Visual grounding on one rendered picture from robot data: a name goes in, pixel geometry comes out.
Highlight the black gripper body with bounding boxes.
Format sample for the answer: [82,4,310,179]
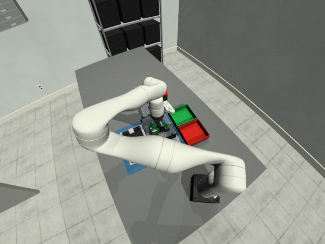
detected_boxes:
[151,114,164,124]

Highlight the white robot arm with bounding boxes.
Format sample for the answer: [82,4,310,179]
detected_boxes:
[72,77,246,199]

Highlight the green bin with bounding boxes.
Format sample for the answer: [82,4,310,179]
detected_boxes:
[168,104,197,129]

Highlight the red bin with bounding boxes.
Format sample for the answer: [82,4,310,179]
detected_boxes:
[178,119,209,146]

